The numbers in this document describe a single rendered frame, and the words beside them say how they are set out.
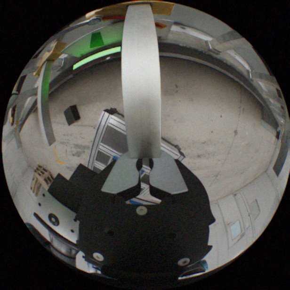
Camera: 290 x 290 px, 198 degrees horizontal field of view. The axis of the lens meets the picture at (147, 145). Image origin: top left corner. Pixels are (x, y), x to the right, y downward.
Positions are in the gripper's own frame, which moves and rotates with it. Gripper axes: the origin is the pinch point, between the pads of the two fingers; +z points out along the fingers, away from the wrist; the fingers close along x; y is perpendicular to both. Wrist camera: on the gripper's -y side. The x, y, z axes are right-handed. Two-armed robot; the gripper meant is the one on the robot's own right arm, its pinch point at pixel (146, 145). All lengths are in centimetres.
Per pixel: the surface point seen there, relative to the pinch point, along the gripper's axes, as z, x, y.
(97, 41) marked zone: 7.8, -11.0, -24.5
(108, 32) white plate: 5.2, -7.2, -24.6
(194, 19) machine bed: 11, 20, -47
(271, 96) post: 4, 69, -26
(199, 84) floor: 82, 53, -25
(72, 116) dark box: 70, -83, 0
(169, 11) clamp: -1.5, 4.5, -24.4
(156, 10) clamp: -1.4, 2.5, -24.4
